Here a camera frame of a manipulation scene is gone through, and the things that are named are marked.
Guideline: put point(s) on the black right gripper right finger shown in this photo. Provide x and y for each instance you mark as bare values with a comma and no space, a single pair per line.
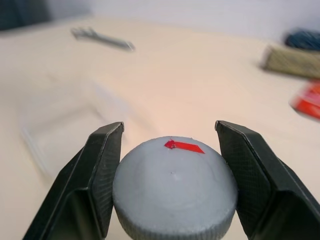
262,190

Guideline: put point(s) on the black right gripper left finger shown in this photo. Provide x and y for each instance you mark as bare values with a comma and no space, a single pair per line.
75,190

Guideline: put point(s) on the grey jar lid red arrow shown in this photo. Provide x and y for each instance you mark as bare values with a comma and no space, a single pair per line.
175,190

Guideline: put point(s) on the clear plastic box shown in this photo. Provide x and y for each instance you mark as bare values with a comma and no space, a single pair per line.
65,135

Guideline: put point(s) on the red and white package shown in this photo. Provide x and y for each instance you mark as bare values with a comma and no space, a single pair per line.
307,101

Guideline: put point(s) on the silver metal fork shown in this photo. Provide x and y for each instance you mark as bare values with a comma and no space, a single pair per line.
102,38

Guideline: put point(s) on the dark blue woven object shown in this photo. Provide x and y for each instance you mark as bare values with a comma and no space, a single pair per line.
303,40

